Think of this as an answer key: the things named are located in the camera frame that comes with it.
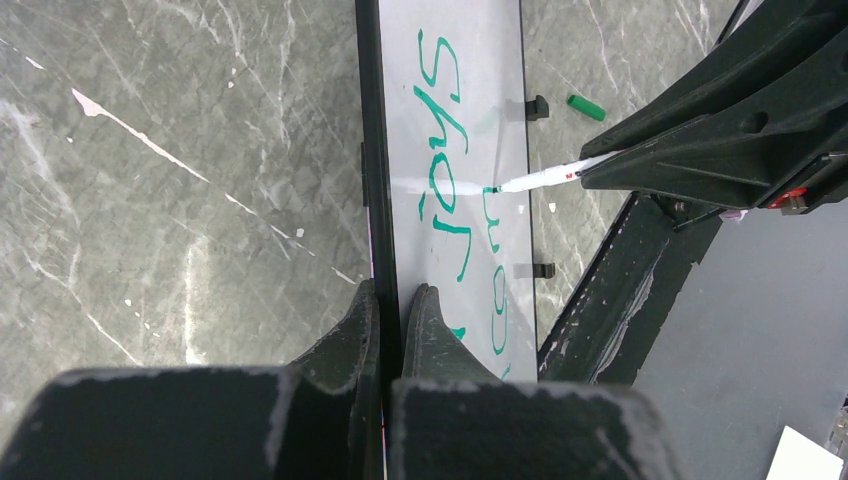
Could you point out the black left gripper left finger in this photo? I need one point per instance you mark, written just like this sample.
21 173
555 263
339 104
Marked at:
317 417

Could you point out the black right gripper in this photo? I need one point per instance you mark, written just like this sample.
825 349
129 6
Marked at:
782 148

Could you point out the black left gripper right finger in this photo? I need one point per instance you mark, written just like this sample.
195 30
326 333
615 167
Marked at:
452 419

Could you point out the green marker cap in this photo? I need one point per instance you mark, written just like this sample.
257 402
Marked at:
586 107

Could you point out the white marker pen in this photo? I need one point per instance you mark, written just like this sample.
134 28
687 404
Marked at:
551 176

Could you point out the white whiteboard black frame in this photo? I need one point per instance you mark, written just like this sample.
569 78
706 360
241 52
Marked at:
443 100

